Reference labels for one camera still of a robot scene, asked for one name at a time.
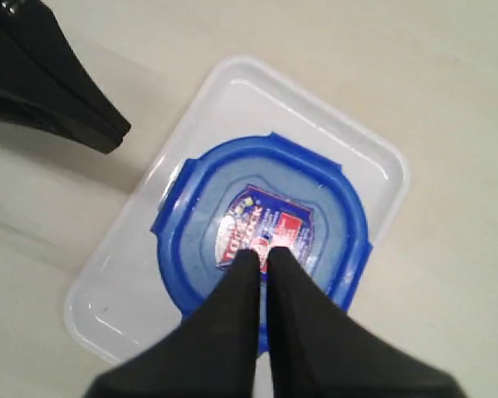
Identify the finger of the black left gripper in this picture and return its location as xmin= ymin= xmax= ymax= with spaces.
xmin=0 ymin=24 xmax=123 ymax=153
xmin=16 ymin=1 xmax=131 ymax=141

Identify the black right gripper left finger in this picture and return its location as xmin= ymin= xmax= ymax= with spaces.
xmin=85 ymin=250 xmax=260 ymax=397

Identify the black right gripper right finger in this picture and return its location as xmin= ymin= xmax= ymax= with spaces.
xmin=266 ymin=247 xmax=465 ymax=397

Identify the blue container lid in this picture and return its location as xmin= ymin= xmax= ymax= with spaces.
xmin=150 ymin=132 xmax=374 ymax=356

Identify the white plastic tray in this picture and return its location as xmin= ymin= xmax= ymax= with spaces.
xmin=64 ymin=56 xmax=410 ymax=363

